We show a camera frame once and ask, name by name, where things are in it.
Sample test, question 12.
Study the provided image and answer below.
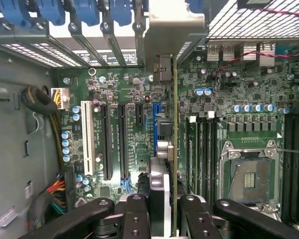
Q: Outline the thin metal locking lever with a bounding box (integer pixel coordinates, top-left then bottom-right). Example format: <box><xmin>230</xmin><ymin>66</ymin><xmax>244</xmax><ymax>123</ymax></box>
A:
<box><xmin>229</xmin><ymin>163</ymin><xmax>241</xmax><ymax>200</ymax></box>
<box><xmin>275</xmin><ymin>148</ymin><xmax>299</xmax><ymax>155</ymax></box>

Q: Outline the white PCI expansion slot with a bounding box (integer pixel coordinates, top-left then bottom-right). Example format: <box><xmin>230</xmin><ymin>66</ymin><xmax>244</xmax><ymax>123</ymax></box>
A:
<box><xmin>80</xmin><ymin>100</ymin><xmax>95</xmax><ymax>176</ymax></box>

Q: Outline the metal slot cover strip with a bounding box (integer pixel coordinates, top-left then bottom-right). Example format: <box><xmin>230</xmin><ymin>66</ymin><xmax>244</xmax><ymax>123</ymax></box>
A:
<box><xmin>68</xmin><ymin>22</ymin><xmax>108</xmax><ymax>68</ymax></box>
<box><xmin>134</xmin><ymin>21</ymin><xmax>147</xmax><ymax>68</ymax></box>
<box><xmin>101</xmin><ymin>22</ymin><xmax>127</xmax><ymax>68</ymax></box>

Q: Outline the black RAM slot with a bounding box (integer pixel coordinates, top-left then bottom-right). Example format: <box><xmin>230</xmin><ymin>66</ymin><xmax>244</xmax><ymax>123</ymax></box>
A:
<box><xmin>284</xmin><ymin>116</ymin><xmax>294</xmax><ymax>222</ymax></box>
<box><xmin>213</xmin><ymin>117</ymin><xmax>219</xmax><ymax>202</ymax></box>
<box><xmin>293</xmin><ymin>116</ymin><xmax>299</xmax><ymax>225</ymax></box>
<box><xmin>185</xmin><ymin>116</ymin><xmax>198</xmax><ymax>197</ymax></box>
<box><xmin>198</xmin><ymin>117</ymin><xmax>206</xmax><ymax>197</ymax></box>
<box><xmin>206</xmin><ymin>111</ymin><xmax>214</xmax><ymax>200</ymax></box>

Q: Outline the blue expansion slot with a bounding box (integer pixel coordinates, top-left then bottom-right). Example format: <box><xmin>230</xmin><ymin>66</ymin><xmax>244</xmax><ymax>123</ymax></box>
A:
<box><xmin>152</xmin><ymin>102</ymin><xmax>162</xmax><ymax>157</ymax></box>

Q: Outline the white power connector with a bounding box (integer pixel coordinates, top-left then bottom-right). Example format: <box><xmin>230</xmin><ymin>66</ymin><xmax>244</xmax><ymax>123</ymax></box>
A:
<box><xmin>50</xmin><ymin>87</ymin><xmax>70</xmax><ymax>111</ymax></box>

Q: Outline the wide silver USB port block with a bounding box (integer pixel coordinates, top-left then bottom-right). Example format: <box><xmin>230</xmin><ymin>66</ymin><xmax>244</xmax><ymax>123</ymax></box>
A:
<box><xmin>206</xmin><ymin>43</ymin><xmax>236</xmax><ymax>62</ymax></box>

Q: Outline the short black expansion slot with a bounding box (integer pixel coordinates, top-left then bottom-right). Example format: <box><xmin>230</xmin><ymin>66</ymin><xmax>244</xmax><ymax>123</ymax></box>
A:
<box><xmin>136</xmin><ymin>103</ymin><xmax>145</xmax><ymax>126</ymax></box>

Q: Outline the silver PS2 port block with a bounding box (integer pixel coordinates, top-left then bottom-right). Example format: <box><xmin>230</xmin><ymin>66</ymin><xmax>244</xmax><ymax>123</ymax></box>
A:
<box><xmin>243</xmin><ymin>43</ymin><xmax>260</xmax><ymax>62</ymax></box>

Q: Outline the long black expansion slot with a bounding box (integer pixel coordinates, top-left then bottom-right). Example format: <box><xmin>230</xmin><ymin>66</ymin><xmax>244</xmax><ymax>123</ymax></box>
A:
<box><xmin>118</xmin><ymin>103</ymin><xmax>130</xmax><ymax>180</ymax></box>
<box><xmin>101</xmin><ymin>103</ymin><xmax>114</xmax><ymax>181</ymax></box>

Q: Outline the green motherboard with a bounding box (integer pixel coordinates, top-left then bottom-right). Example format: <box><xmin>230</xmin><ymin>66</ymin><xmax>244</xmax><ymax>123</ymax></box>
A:
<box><xmin>52</xmin><ymin>42</ymin><xmax>299</xmax><ymax>225</ymax></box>

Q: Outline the CPU socket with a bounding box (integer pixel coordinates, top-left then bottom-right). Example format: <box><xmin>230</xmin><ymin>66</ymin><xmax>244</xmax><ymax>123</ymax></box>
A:
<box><xmin>219</xmin><ymin>139</ymin><xmax>284</xmax><ymax>217</ymax></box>

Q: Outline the teal serial port connector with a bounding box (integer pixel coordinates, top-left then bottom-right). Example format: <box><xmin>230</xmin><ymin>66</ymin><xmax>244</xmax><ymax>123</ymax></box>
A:
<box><xmin>275</xmin><ymin>43</ymin><xmax>299</xmax><ymax>58</ymax></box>

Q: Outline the red black twisted wire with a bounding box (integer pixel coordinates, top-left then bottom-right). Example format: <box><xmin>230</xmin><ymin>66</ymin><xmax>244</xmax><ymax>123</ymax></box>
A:
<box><xmin>260</xmin><ymin>7</ymin><xmax>299</xmax><ymax>19</ymax></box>
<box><xmin>217</xmin><ymin>49</ymin><xmax>299</xmax><ymax>73</ymax></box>

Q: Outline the black sleeved power cable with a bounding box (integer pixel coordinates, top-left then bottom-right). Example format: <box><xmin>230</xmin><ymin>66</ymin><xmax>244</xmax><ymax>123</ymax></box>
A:
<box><xmin>19</xmin><ymin>86</ymin><xmax>65</xmax><ymax>170</ymax></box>

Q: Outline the silver PC case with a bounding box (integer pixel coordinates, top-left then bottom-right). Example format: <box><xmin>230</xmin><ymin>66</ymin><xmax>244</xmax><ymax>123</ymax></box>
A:
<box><xmin>0</xmin><ymin>0</ymin><xmax>299</xmax><ymax>239</ymax></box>

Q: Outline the coloured power wire bundle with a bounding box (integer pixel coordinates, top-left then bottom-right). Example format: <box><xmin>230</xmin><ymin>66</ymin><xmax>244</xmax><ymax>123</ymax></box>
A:
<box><xmin>43</xmin><ymin>173</ymin><xmax>68</xmax><ymax>216</ymax></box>

